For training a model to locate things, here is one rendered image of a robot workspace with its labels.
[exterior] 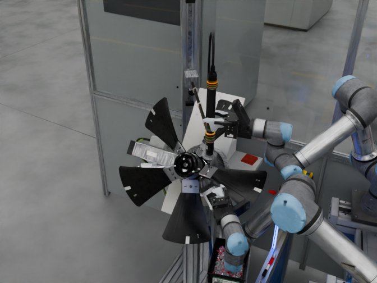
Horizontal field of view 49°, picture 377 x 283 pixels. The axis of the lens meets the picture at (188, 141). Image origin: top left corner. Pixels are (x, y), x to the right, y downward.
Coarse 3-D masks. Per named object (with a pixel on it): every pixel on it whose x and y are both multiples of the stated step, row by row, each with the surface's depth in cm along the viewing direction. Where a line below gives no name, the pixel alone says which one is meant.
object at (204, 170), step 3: (207, 165) 193; (204, 168) 191; (207, 168) 191; (210, 168) 191; (213, 168) 191; (216, 168) 191; (201, 171) 189; (204, 171) 189; (207, 171) 189; (210, 171) 189; (213, 171) 189; (201, 174) 187; (204, 174) 187; (207, 174) 187; (210, 174) 187; (210, 177) 185
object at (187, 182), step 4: (184, 180) 190; (188, 180) 192; (192, 180) 192; (196, 180) 193; (184, 184) 190; (188, 184) 191; (192, 184) 192; (196, 184) 193; (184, 188) 190; (188, 188) 191; (192, 188) 192; (196, 188) 193; (184, 192) 189; (188, 192) 191; (192, 192) 192; (196, 192) 193
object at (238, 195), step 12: (228, 168) 191; (216, 180) 184; (228, 180) 183; (240, 180) 183; (252, 180) 183; (264, 180) 182; (228, 192) 179; (240, 192) 179; (252, 192) 179; (252, 204) 175
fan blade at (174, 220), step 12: (180, 204) 188; (192, 204) 190; (180, 216) 187; (192, 216) 189; (204, 216) 191; (168, 228) 186; (180, 228) 186; (192, 228) 188; (204, 228) 190; (168, 240) 185; (180, 240) 186; (192, 240) 187; (204, 240) 188
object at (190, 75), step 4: (184, 72) 232; (188, 72) 230; (192, 72) 230; (196, 72) 230; (184, 76) 234; (188, 76) 226; (192, 76) 226; (196, 76) 226; (184, 80) 235; (188, 80) 226; (192, 80) 227; (196, 80) 227; (188, 84) 228; (196, 84) 228; (188, 88) 229; (192, 88) 229
